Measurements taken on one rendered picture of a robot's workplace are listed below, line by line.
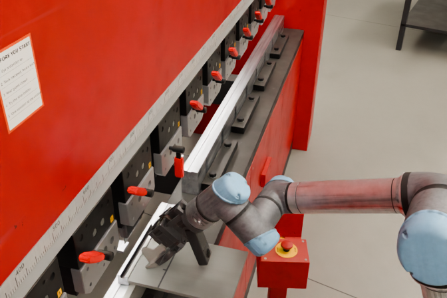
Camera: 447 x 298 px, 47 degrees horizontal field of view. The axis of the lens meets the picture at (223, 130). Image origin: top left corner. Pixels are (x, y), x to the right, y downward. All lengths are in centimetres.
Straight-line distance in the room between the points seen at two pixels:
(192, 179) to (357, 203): 74
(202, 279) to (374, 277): 160
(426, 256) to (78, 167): 62
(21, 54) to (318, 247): 234
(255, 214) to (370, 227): 198
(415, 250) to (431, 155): 288
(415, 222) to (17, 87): 67
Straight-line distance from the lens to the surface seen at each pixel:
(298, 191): 119
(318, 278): 272
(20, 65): 74
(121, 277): 135
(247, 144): 202
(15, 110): 75
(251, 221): 113
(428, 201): 100
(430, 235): 94
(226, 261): 135
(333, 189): 115
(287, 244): 169
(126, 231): 127
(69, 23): 84
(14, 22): 73
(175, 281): 131
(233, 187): 110
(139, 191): 109
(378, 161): 364
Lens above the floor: 197
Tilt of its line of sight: 31 degrees down
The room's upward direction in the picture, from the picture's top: 1 degrees clockwise
